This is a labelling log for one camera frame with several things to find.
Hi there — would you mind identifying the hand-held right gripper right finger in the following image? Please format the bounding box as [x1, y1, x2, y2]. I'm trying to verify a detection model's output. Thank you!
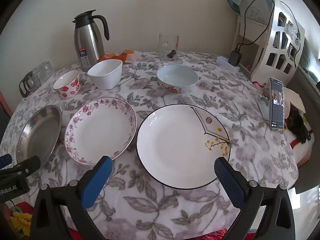
[214, 157, 295, 240]

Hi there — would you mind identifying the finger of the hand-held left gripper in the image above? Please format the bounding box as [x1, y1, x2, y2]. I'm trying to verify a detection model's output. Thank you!
[0, 154, 13, 170]
[0, 156, 41, 180]

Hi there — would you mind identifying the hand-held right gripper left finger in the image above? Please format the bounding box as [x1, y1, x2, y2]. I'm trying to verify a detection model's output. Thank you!
[31, 156, 114, 240]

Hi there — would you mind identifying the stainless steel plate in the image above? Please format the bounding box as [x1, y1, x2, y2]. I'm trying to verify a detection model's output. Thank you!
[15, 104, 63, 170]

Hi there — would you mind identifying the pink floral rim plate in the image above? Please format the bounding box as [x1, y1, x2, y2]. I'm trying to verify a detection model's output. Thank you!
[64, 97, 137, 167]

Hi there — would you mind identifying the white black-rimmed plate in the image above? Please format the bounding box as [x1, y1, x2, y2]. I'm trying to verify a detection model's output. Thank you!
[136, 104, 231, 190]

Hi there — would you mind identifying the strawberry print bowl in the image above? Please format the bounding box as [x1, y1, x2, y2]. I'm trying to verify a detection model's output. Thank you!
[52, 69, 80, 99]

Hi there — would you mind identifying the plain white bowl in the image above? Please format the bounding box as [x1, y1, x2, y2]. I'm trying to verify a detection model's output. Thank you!
[87, 59, 123, 90]

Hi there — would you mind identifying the pale blue flowered bowl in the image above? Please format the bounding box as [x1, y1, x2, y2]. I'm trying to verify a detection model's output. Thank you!
[156, 64, 199, 95]

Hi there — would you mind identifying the pink curved bar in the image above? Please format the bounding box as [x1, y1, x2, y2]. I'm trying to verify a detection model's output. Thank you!
[0, 90, 12, 117]

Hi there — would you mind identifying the pale phone stand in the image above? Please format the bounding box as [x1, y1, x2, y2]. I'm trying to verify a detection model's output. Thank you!
[257, 96, 271, 120]

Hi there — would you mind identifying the smartphone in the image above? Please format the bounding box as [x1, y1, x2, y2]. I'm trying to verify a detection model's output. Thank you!
[268, 77, 286, 130]

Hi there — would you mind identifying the black cloth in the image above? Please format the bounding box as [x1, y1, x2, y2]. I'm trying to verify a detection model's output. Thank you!
[285, 105, 312, 144]

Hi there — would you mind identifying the pink knitted item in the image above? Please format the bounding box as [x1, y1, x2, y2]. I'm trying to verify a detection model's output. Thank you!
[252, 81, 269, 93]

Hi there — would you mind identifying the white power strip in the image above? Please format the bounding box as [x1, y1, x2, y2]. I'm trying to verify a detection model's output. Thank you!
[216, 56, 242, 73]

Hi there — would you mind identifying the white cutout shelf rack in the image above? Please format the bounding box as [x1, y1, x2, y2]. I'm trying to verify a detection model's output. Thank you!
[234, 0, 306, 83]

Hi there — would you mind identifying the black charger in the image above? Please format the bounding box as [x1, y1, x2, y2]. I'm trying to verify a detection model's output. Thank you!
[229, 50, 242, 67]

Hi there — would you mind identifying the stainless steel thermos jug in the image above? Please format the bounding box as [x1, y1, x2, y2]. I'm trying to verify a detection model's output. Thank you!
[72, 10, 110, 72]

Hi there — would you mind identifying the clear glass mug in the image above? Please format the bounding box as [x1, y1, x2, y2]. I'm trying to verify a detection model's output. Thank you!
[158, 33, 179, 61]

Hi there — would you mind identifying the white printed box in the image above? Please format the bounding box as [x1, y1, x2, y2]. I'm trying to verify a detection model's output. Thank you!
[240, 0, 273, 23]

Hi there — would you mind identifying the teal cloth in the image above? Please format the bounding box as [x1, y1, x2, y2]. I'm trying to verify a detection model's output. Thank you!
[227, 0, 273, 14]

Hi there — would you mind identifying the glass pitcher with black handle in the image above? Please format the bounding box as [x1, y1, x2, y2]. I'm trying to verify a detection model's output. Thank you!
[19, 60, 56, 98]

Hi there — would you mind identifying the black cable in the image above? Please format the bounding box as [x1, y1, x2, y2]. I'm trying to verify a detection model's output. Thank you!
[234, 0, 275, 53]

